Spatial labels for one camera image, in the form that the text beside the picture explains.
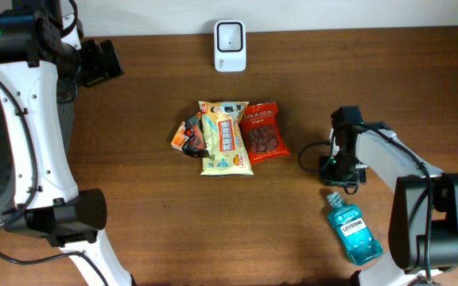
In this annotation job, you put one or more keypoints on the white barcode scanner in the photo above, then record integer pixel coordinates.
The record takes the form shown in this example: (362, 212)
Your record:
(229, 46)

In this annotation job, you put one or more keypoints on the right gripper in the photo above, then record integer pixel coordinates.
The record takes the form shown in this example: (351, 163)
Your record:
(341, 179)

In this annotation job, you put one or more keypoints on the cream chocolate chip bag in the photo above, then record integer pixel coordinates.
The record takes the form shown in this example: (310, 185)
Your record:
(227, 154)

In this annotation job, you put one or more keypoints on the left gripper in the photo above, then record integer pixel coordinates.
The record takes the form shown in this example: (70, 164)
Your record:
(110, 58)

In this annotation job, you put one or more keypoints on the small orange box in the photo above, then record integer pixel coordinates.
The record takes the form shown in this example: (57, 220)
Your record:
(179, 138)

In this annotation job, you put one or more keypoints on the blue mouthwash bottle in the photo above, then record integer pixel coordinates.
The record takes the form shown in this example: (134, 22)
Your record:
(347, 221)

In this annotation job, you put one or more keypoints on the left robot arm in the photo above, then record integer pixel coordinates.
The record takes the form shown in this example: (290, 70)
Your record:
(44, 60)

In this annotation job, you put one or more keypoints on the black orange snack packet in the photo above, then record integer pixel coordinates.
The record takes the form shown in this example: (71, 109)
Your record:
(194, 145)

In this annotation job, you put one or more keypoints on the red snack bag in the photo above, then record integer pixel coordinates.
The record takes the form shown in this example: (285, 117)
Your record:
(261, 133)

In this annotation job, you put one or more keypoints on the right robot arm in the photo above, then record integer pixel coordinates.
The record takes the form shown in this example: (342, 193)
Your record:
(423, 232)

